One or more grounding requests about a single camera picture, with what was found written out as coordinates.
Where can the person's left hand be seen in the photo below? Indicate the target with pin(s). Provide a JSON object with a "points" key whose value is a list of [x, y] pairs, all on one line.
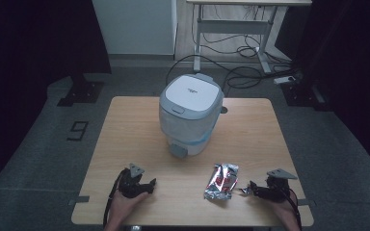
{"points": [[123, 205]]}

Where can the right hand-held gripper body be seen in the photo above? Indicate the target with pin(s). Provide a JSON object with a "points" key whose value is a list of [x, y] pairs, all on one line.
{"points": [[274, 192]]}

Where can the dark curtain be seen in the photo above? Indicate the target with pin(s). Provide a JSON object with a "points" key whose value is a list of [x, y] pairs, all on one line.
{"points": [[29, 48], [350, 48]]}

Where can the person's right hand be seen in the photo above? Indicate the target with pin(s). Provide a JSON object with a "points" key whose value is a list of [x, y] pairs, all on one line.
{"points": [[284, 210]]}

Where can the white cabinet panel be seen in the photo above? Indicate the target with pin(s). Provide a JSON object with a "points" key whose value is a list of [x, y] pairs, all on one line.
{"points": [[135, 25]]}

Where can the grey tape strip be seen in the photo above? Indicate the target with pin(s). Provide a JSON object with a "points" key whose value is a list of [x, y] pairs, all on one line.
{"points": [[78, 200], [306, 202]]}

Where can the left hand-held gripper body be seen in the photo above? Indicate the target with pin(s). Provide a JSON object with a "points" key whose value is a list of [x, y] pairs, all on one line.
{"points": [[130, 187]]}

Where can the silver red foil bag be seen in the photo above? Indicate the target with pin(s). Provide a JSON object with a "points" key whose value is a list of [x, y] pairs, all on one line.
{"points": [[222, 183]]}

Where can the small silver foil scrap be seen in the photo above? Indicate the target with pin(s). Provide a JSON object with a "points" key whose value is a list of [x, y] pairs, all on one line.
{"points": [[244, 191]]}

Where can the black stand base plate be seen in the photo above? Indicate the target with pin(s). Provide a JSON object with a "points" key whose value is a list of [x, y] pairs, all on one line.
{"points": [[302, 96], [83, 93]]}

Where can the translucent bin liner blue band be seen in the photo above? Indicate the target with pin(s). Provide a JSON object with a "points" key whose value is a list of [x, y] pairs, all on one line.
{"points": [[186, 126]]}

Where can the white metal frame desk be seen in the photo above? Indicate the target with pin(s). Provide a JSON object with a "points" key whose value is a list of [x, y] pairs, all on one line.
{"points": [[234, 26]]}

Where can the white power strip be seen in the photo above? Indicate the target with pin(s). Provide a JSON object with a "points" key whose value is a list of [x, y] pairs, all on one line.
{"points": [[284, 80]]}

